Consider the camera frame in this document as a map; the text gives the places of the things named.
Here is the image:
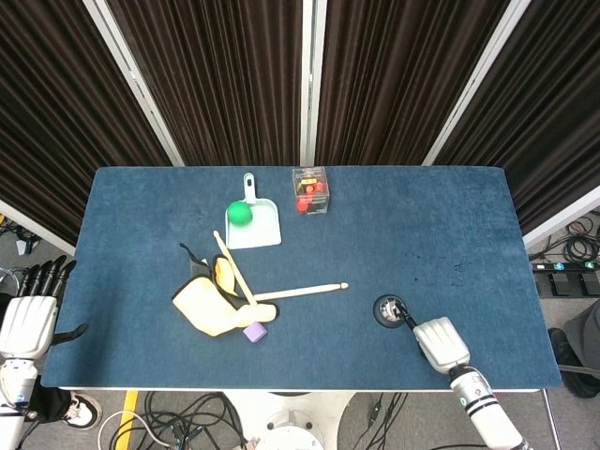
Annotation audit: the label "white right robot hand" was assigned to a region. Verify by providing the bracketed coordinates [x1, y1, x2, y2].
[391, 303, 472, 375]

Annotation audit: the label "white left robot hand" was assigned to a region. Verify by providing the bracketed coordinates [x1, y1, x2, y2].
[0, 256, 89, 362]

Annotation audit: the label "silver call bell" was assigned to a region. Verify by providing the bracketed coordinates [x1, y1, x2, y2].
[372, 294, 410, 330]

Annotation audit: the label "white black sneaker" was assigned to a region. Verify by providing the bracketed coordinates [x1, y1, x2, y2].
[63, 392, 103, 429]

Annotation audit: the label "blue table cloth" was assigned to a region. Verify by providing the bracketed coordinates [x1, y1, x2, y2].
[40, 166, 563, 390]

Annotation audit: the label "black shoe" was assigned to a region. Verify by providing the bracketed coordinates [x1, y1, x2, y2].
[547, 326, 582, 374]

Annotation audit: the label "grey trouser leg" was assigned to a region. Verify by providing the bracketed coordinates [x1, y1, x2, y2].
[562, 299, 600, 371]

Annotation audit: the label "wooden drumstick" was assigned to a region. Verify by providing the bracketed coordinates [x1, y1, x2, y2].
[213, 230, 257, 306]
[255, 281, 350, 302]

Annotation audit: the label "yellow microfiber cloth black edge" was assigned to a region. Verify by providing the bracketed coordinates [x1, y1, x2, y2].
[172, 242, 281, 338]

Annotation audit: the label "purple cube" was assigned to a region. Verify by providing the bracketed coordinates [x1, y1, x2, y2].
[242, 322, 269, 347]

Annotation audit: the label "clear box red black caps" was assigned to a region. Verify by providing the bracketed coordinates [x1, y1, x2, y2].
[292, 166, 330, 217]

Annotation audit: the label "dark brown curtain panel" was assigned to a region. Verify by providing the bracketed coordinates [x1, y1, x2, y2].
[314, 0, 512, 166]
[440, 0, 600, 235]
[0, 0, 173, 245]
[105, 0, 306, 166]

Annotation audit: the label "mint green dustpan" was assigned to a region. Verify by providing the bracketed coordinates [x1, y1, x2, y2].
[225, 172, 282, 250]

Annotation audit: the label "green ball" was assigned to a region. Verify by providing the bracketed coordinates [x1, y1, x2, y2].
[227, 202, 254, 228]

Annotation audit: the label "black floor cable bundle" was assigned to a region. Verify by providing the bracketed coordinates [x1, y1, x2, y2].
[528, 210, 600, 264]
[0, 214, 41, 257]
[97, 391, 249, 450]

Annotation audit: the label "black cable with inline switch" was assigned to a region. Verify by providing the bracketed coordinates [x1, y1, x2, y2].
[352, 391, 410, 450]

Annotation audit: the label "white partition post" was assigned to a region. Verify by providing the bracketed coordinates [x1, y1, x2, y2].
[82, 0, 185, 168]
[421, 0, 533, 166]
[521, 185, 600, 248]
[0, 199, 77, 257]
[299, 0, 328, 166]

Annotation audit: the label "white table frame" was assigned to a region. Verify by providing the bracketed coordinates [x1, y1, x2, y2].
[58, 385, 548, 394]

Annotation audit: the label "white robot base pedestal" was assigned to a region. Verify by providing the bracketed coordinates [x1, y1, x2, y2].
[229, 391, 353, 450]

